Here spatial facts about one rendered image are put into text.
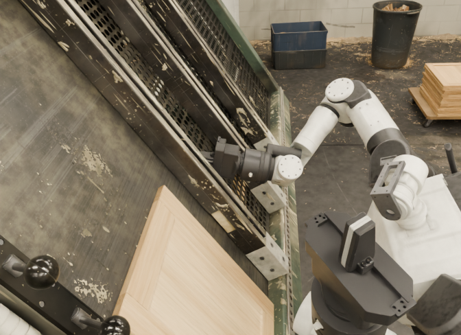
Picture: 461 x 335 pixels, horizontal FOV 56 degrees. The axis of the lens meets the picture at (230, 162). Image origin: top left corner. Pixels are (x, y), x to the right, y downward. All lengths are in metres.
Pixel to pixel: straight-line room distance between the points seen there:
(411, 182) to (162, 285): 0.50
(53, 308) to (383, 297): 0.43
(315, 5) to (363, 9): 0.63
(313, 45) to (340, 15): 1.12
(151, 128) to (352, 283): 0.73
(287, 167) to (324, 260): 0.71
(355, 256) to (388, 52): 4.86
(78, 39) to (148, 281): 0.53
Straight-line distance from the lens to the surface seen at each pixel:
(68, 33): 1.03
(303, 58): 5.16
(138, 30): 1.31
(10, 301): 0.66
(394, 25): 5.12
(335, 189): 3.20
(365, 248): 0.42
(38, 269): 0.53
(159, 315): 0.87
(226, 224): 1.21
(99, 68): 1.03
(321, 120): 1.22
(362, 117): 1.16
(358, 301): 0.43
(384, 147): 1.06
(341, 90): 1.22
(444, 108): 4.06
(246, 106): 1.69
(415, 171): 0.84
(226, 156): 1.15
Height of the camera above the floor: 1.90
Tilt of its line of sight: 33 degrees down
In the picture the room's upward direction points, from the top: 3 degrees counter-clockwise
